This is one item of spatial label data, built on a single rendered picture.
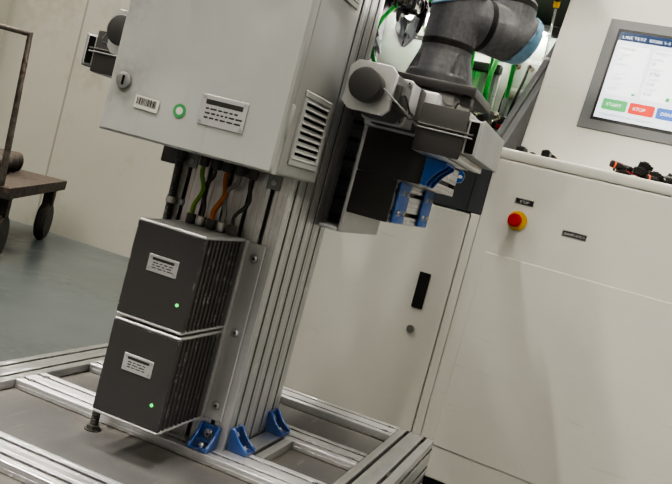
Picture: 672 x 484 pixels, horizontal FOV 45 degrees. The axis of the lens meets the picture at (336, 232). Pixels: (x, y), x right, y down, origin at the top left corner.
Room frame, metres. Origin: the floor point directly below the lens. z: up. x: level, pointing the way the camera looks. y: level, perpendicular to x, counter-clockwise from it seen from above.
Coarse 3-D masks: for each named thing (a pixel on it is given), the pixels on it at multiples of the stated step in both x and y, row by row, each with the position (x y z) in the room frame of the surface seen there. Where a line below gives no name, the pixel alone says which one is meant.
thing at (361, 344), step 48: (336, 240) 2.34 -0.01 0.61; (384, 240) 2.28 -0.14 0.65; (432, 240) 2.22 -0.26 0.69; (336, 288) 2.32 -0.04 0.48; (384, 288) 2.26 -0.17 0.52; (432, 288) 2.21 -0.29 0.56; (336, 336) 2.31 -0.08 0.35; (384, 336) 2.25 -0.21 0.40; (432, 336) 2.19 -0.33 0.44; (288, 384) 2.35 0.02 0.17; (336, 384) 2.29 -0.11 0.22; (384, 384) 2.23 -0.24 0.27
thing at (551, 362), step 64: (576, 0) 2.49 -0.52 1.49; (640, 0) 2.42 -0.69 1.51; (576, 64) 2.42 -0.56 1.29; (576, 128) 2.35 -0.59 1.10; (512, 192) 2.15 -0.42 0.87; (576, 192) 2.09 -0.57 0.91; (640, 192) 2.02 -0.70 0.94; (512, 256) 2.13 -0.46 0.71; (576, 256) 2.07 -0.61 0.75; (640, 256) 2.01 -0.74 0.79; (512, 320) 2.11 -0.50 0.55; (576, 320) 2.05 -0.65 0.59; (640, 320) 1.99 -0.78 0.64; (448, 384) 2.16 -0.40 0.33; (512, 384) 2.09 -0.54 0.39; (576, 384) 2.03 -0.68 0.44; (640, 384) 1.97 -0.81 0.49; (448, 448) 2.14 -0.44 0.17; (512, 448) 2.08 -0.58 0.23; (576, 448) 2.01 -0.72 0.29; (640, 448) 1.96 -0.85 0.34
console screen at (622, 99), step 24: (624, 24) 2.41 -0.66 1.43; (648, 24) 2.38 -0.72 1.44; (624, 48) 2.38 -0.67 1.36; (648, 48) 2.36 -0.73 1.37; (600, 72) 2.38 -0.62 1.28; (624, 72) 2.35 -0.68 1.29; (648, 72) 2.33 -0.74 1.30; (600, 96) 2.35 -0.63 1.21; (624, 96) 2.33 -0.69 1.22; (648, 96) 2.31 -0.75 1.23; (600, 120) 2.33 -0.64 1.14; (624, 120) 2.31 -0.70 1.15; (648, 120) 2.28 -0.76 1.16
